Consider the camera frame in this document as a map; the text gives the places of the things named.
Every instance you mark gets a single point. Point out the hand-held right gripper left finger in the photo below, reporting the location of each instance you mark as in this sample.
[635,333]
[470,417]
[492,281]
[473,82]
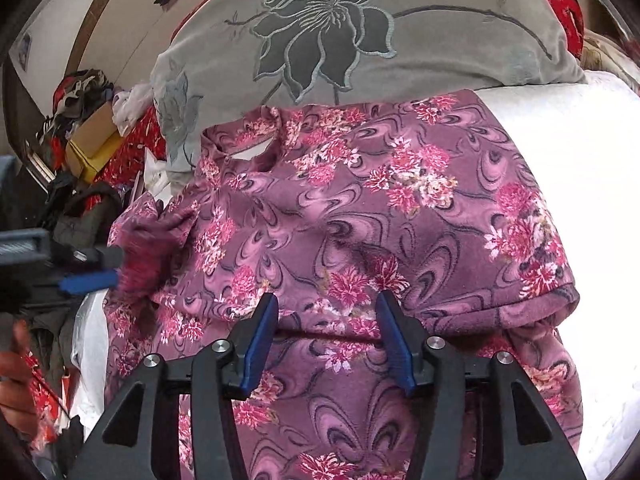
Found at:
[260,341]

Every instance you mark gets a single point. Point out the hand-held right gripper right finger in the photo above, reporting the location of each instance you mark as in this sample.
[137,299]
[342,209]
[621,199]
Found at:
[396,340]

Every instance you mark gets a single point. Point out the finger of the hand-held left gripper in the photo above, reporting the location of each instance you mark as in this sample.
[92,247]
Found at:
[102,257]
[90,282]

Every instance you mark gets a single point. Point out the purple floral garment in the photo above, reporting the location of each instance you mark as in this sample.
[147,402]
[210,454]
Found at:
[350,240]

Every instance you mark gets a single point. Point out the pile of dark clothes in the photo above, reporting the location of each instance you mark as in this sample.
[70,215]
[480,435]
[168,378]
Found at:
[80,95]

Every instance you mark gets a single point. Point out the person's left hand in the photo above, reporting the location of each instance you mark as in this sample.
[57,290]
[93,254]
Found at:
[15,380]

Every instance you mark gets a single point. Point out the dark jacket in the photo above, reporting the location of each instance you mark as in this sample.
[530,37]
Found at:
[85,210]

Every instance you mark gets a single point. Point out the clear plastic bag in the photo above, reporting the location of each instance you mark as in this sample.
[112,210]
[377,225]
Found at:
[87,355]

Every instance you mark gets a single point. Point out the yellow box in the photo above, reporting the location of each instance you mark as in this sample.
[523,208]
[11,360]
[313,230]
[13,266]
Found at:
[92,160]

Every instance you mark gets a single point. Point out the red floral cloth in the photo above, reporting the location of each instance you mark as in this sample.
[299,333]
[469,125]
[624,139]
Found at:
[132,152]

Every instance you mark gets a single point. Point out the brown cardboard box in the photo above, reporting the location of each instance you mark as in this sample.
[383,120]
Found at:
[97,127]

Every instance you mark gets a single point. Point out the white paper packet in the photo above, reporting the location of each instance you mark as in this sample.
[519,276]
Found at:
[131,105]

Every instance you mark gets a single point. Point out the white quilted bedspread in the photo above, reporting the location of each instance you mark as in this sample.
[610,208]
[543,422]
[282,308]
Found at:
[590,175]

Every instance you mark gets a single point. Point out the grey flower-embroidered pillow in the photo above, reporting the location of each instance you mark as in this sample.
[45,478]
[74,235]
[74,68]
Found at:
[380,35]

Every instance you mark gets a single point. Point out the doll in plastic wrap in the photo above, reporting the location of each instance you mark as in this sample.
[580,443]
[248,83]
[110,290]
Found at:
[607,60]

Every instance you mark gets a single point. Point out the red patterned pillow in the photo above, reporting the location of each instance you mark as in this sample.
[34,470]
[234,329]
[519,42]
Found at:
[562,0]

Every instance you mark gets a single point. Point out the brown door frame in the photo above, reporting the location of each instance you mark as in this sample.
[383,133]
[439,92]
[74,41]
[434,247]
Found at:
[100,15]

